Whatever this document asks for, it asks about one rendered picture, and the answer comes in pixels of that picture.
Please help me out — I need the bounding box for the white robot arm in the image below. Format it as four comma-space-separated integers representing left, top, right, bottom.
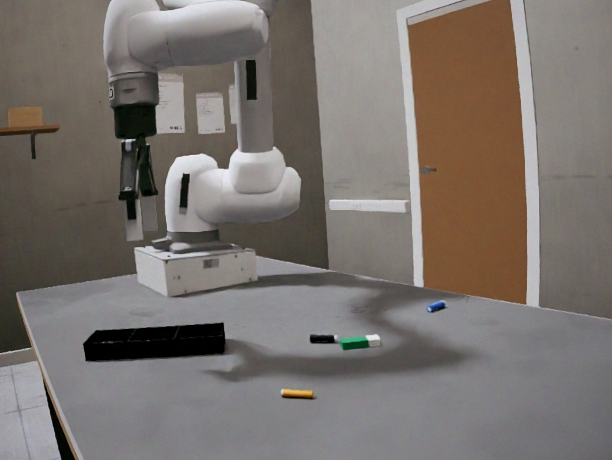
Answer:
103, 0, 301, 255

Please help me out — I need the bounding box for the black rack of three bins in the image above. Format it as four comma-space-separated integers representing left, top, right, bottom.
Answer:
84, 323, 225, 361

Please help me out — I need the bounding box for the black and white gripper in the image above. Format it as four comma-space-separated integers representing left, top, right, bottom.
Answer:
114, 105, 158, 241

